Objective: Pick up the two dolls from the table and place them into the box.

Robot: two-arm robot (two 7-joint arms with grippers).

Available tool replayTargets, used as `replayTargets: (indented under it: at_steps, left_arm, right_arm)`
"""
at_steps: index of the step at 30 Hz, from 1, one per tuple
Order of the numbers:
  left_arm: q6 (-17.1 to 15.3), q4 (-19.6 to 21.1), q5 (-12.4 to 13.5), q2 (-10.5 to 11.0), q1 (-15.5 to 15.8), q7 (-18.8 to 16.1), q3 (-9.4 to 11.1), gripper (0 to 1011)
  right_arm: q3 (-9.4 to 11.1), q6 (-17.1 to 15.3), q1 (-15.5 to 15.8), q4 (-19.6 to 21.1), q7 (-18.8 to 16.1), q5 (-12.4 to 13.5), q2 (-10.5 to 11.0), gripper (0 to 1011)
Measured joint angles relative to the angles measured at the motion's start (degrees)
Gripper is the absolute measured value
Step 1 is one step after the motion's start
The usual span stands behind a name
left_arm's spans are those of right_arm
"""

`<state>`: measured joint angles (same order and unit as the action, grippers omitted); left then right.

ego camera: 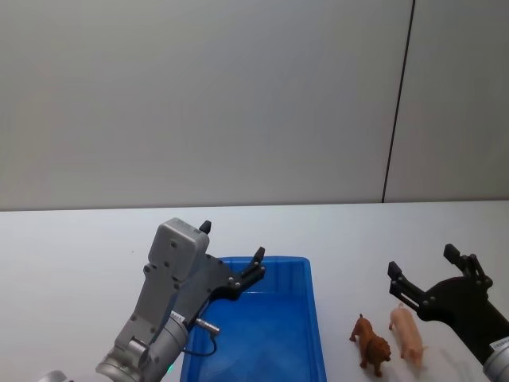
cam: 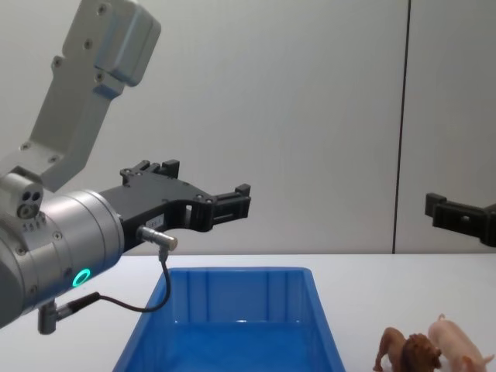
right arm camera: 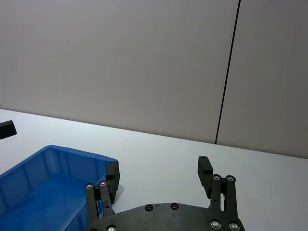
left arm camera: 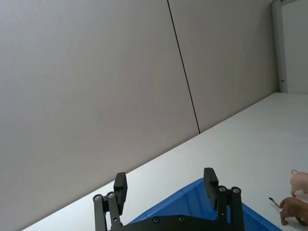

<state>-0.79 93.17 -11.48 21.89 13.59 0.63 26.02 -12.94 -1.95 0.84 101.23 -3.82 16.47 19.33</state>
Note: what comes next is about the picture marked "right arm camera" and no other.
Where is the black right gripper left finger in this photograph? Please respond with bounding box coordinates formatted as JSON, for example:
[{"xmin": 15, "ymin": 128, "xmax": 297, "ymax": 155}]
[{"xmin": 85, "ymin": 160, "xmax": 120, "ymax": 220}]

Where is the blue plastic bin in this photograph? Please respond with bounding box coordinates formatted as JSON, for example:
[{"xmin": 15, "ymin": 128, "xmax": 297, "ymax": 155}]
[{"xmin": 0, "ymin": 144, "xmax": 118, "ymax": 231}]

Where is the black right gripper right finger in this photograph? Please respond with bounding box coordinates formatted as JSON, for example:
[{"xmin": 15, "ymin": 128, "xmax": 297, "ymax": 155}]
[{"xmin": 197, "ymin": 156, "xmax": 239, "ymax": 219}]

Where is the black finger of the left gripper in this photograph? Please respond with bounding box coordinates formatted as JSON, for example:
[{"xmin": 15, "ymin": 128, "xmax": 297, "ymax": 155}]
[{"xmin": 0, "ymin": 121, "xmax": 17, "ymax": 140}]

